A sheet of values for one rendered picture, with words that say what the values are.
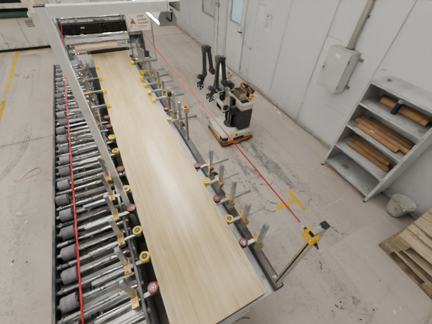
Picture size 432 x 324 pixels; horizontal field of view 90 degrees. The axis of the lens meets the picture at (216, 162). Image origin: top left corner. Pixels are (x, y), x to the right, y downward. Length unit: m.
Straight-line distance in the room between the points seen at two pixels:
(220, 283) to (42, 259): 2.28
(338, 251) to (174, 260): 2.19
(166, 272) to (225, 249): 0.51
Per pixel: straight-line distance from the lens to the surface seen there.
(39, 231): 3.69
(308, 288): 3.04
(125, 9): 1.47
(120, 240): 2.16
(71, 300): 2.12
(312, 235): 1.27
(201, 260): 1.93
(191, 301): 1.85
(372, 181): 4.26
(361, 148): 4.04
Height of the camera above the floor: 2.72
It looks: 46 degrees down
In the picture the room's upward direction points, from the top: 4 degrees clockwise
